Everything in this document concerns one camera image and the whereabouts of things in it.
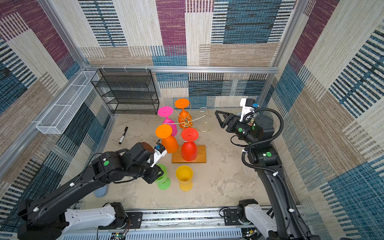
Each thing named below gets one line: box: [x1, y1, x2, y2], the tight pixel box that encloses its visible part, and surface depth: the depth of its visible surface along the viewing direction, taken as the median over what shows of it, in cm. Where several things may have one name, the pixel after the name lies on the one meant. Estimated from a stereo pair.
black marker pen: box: [118, 126, 129, 145], surface depth 107 cm
